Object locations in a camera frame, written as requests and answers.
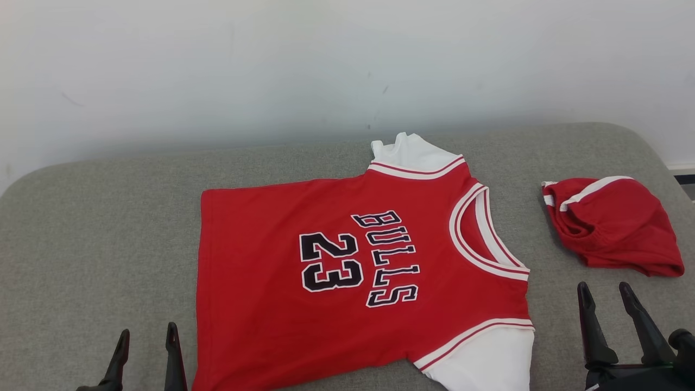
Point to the red shorts with white stripe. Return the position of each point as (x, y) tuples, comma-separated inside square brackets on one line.
[(624, 228)]

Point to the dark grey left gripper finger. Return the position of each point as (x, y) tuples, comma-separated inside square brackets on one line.
[(174, 364), (117, 369)]

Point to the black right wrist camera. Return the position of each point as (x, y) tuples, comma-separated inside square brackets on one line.
[(685, 353)]

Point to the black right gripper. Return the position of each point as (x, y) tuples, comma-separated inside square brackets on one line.
[(635, 380)]

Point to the red Bulls 23 jersey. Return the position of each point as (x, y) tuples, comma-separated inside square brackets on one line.
[(260, 326)]

